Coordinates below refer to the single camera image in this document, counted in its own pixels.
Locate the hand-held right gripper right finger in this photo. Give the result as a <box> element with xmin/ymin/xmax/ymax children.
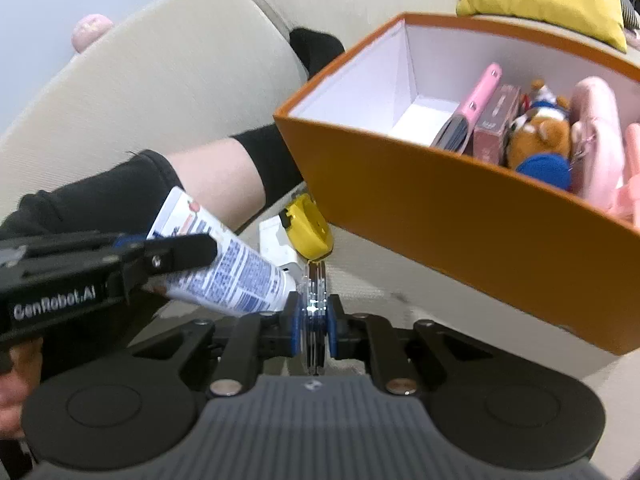
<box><xmin>327</xmin><ymin>294</ymin><xmax>483</xmax><ymax>396</ymax></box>

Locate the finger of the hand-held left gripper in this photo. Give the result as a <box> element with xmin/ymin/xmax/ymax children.
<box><xmin>75</xmin><ymin>231</ymin><xmax>149</xmax><ymax>253</ymax></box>
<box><xmin>107</xmin><ymin>233</ymin><xmax>219</xmax><ymax>306</ymax></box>

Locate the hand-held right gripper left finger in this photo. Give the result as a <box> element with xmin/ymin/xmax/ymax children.
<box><xmin>131</xmin><ymin>292</ymin><xmax>304</xmax><ymax>397</ymax></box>

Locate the silver round compact mirror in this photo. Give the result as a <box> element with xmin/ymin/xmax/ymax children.
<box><xmin>299</xmin><ymin>259</ymin><xmax>332</xmax><ymax>377</ymax></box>

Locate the white cream tube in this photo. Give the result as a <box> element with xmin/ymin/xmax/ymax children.
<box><xmin>141</xmin><ymin>186</ymin><xmax>298</xmax><ymax>319</ymax></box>

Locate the orange cardboard box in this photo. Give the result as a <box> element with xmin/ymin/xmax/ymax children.
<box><xmin>273</xmin><ymin>12</ymin><xmax>640</xmax><ymax>357</ymax></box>

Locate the mauve small carton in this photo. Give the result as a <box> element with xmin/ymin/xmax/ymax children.
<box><xmin>471</xmin><ymin>84</ymin><xmax>522</xmax><ymax>166</ymax></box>

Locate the pink case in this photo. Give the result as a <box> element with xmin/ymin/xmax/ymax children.
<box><xmin>430</xmin><ymin>62</ymin><xmax>504</xmax><ymax>154</ymax></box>

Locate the brown raccoon plush toy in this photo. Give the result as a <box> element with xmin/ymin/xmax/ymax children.
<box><xmin>504</xmin><ymin>79</ymin><xmax>575</xmax><ymax>192</ymax></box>

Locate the pink fabric pouch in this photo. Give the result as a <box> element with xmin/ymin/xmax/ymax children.
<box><xmin>569</xmin><ymin>76</ymin><xmax>627</xmax><ymax>212</ymax></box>

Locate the person's left hand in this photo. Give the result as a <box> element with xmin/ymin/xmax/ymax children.
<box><xmin>0</xmin><ymin>337</ymin><xmax>45</xmax><ymax>440</ymax></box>

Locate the person's left leg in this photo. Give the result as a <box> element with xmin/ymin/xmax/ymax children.
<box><xmin>0</xmin><ymin>26</ymin><xmax>347</xmax><ymax>321</ymax></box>

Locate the yellow tape measure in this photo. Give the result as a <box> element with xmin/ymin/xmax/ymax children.
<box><xmin>278</xmin><ymin>192</ymin><xmax>335</xmax><ymax>262</ymax></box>

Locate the beige sofa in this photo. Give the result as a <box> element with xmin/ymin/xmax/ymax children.
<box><xmin>0</xmin><ymin>0</ymin><xmax>640</xmax><ymax>401</ymax></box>

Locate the pink round plush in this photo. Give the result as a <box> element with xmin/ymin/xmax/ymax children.
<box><xmin>71</xmin><ymin>13</ymin><xmax>114</xmax><ymax>54</ymax></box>

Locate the pale pink plastic item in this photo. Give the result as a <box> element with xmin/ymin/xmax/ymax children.
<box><xmin>609</xmin><ymin>121</ymin><xmax>640</xmax><ymax>233</ymax></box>

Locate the striped cushion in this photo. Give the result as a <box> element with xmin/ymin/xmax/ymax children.
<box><xmin>618</xmin><ymin>0</ymin><xmax>640</xmax><ymax>33</ymax></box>

